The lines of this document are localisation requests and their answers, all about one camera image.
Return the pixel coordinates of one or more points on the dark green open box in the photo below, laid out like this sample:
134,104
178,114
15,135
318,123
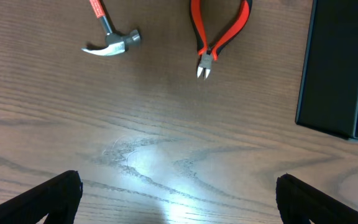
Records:
328,97

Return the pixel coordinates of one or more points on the small claw hammer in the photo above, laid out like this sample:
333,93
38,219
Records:
115,42

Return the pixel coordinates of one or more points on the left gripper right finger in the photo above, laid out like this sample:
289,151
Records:
300,203

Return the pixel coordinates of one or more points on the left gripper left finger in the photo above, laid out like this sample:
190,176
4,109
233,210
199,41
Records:
56,201

